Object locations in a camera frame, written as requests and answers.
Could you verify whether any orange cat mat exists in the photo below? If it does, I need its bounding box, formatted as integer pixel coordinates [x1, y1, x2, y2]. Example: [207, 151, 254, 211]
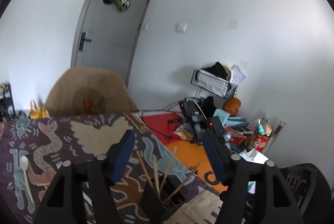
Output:
[164, 139, 227, 193]

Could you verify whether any black slotted utensil holder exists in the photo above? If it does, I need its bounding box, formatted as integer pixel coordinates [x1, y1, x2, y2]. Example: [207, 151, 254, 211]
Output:
[140, 176, 187, 223]

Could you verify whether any red cartoon tin can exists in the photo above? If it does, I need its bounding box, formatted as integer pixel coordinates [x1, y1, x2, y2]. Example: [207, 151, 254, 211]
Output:
[245, 119, 273, 152]

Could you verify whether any wire mesh basket shelf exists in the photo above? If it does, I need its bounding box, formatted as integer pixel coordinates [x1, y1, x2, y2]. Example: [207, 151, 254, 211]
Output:
[190, 70, 237, 100]

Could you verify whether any patterned woven table cloth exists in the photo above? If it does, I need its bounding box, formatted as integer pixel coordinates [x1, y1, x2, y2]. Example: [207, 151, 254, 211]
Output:
[1, 114, 222, 223]

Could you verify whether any green panda plush bag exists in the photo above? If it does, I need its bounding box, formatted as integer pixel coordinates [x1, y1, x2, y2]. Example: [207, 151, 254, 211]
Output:
[110, 0, 131, 11]

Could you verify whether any snack packet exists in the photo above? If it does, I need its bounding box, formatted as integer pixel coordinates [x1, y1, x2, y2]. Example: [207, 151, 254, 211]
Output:
[173, 123, 193, 141]

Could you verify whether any white plastic spoon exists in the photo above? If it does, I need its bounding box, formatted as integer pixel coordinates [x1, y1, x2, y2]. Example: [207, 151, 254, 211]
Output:
[19, 156, 34, 204]

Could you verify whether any tan upholstered chair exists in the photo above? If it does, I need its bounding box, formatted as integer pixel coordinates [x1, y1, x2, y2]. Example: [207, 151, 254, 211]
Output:
[45, 67, 138, 116]

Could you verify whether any light blue box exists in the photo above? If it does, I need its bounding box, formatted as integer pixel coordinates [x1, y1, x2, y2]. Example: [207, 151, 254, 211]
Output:
[213, 108, 230, 127]

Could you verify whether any red plastic basket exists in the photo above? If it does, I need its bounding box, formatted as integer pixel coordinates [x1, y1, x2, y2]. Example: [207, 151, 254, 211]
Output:
[224, 126, 246, 147]

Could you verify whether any white plastic fork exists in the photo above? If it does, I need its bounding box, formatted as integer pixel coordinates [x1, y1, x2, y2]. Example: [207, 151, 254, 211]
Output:
[56, 161, 63, 169]

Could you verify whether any black shoe rack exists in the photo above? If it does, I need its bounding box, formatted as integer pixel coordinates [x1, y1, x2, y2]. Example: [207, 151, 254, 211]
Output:
[1, 82, 16, 120]

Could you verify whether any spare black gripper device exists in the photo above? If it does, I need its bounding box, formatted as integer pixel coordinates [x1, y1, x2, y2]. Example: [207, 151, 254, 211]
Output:
[178, 96, 230, 146]

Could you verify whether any grey door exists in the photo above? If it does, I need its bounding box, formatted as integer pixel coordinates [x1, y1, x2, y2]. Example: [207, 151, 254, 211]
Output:
[71, 0, 150, 83]

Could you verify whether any black door handle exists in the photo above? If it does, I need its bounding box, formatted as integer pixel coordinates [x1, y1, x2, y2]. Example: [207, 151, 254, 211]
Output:
[78, 32, 92, 52]

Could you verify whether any orange plush toy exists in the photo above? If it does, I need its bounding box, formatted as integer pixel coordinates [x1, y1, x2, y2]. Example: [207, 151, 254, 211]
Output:
[223, 97, 241, 116]

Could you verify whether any yellow gift bag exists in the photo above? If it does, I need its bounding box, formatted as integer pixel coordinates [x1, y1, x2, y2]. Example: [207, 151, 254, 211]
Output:
[29, 100, 50, 119]

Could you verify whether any white wall switch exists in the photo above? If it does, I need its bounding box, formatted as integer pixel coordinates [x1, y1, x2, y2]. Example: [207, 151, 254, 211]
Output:
[177, 22, 187, 32]

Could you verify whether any black cable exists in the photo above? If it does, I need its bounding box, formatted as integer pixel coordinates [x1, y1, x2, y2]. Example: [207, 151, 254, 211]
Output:
[139, 98, 189, 141]

